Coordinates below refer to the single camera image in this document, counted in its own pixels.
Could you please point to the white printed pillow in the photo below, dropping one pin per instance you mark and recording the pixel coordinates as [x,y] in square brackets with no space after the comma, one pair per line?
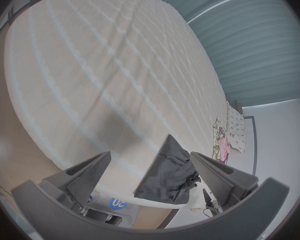
[236,129]

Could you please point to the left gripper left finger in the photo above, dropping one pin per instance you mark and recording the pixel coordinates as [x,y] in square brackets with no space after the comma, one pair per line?
[85,181]

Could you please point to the purple garment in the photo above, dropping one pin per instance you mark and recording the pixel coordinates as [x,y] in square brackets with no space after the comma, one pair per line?
[225,161]

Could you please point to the bed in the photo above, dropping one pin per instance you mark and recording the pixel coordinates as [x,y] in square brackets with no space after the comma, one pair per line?
[102,71]

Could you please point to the pink garment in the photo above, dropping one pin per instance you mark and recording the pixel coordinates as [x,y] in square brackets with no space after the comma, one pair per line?
[225,147]

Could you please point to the black T-shirt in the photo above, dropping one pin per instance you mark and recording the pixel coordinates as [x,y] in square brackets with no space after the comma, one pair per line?
[170,176]

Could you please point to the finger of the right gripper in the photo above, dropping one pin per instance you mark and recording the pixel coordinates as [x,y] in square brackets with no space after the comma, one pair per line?
[207,196]

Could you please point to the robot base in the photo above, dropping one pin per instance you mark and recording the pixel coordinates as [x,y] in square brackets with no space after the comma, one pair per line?
[107,206]

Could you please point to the grey bedside table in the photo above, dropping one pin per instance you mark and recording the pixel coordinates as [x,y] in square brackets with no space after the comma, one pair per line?
[233,102]

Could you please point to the white printed garment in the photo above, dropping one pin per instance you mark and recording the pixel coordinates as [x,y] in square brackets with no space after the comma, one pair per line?
[217,134]

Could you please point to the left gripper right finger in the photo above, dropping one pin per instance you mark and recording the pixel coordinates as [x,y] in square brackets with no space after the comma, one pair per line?
[222,179]

